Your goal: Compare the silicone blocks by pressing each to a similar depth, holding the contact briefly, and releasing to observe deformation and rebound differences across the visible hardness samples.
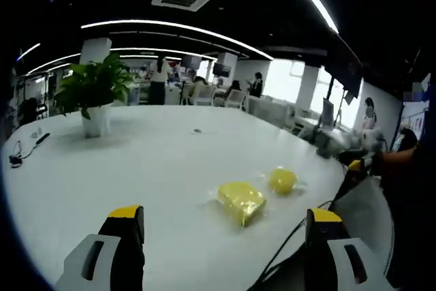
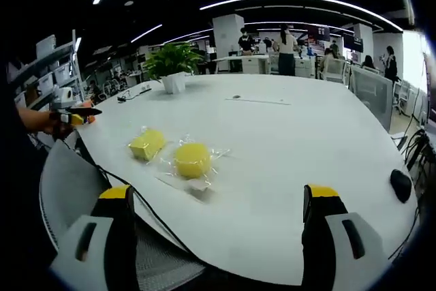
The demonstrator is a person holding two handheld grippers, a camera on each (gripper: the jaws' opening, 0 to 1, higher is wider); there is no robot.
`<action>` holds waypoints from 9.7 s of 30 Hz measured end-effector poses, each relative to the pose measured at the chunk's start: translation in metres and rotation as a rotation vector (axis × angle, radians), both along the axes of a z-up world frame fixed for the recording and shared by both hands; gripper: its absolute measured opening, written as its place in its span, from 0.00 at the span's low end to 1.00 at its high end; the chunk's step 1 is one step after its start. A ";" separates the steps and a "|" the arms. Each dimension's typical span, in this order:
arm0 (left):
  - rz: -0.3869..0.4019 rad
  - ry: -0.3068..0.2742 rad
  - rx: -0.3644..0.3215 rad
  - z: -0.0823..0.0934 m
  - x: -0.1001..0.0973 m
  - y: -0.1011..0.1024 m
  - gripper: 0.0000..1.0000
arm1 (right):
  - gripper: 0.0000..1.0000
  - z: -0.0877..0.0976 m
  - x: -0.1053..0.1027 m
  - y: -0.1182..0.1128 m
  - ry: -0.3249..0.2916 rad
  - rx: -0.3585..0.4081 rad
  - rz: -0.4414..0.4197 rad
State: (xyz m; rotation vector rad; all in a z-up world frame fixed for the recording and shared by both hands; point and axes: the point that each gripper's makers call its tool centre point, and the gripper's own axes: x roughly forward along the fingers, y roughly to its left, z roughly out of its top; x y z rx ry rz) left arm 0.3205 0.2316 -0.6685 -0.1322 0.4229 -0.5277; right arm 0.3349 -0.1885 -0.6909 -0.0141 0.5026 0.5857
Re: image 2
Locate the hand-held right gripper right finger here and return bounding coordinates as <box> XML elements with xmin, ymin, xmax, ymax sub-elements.
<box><xmin>301</xmin><ymin>183</ymin><xmax>391</xmax><ymax>291</ymax></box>

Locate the black computer mouse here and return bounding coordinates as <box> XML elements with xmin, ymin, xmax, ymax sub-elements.
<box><xmin>390</xmin><ymin>168</ymin><xmax>414</xmax><ymax>204</ymax></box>

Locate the black cable on table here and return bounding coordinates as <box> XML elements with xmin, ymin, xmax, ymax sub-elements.
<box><xmin>116</xmin><ymin>86</ymin><xmax>153</xmax><ymax>103</ymax></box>

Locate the white office chair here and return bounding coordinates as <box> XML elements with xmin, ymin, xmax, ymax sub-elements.
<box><xmin>322</xmin><ymin>59</ymin><xmax>348</xmax><ymax>82</ymax></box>

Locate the metal storage shelf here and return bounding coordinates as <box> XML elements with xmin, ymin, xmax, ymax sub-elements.
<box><xmin>6</xmin><ymin>30</ymin><xmax>86</xmax><ymax>114</ymax></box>

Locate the grey desk partition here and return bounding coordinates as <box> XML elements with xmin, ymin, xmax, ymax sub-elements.
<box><xmin>349</xmin><ymin>65</ymin><xmax>394</xmax><ymax>132</ymax></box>

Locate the grey mesh office chair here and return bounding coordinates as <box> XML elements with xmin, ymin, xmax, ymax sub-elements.
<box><xmin>38</xmin><ymin>138</ymin><xmax>219</xmax><ymax>291</ymax></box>

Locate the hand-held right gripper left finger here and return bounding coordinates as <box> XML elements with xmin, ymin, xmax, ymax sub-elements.
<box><xmin>49</xmin><ymin>183</ymin><xmax>139</xmax><ymax>291</ymax></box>

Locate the rectangular yellow silicone block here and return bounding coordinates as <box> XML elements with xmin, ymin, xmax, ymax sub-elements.
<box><xmin>127</xmin><ymin>127</ymin><xmax>168</xmax><ymax>162</ymax></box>

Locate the white counter desk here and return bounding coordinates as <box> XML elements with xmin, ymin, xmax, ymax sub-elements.
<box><xmin>213</xmin><ymin>53</ymin><xmax>270</xmax><ymax>74</ymax></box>

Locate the round yellow silicone block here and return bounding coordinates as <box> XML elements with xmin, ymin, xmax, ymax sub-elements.
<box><xmin>173</xmin><ymin>141</ymin><xmax>213</xmax><ymax>180</ymax></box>

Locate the black cable bundle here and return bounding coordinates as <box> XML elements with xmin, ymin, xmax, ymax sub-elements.
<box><xmin>403</xmin><ymin>126</ymin><xmax>436</xmax><ymax>173</ymax></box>

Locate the green potted plant white pot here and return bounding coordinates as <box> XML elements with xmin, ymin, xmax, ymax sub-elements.
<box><xmin>142</xmin><ymin>41</ymin><xmax>205</xmax><ymax>95</ymax></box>

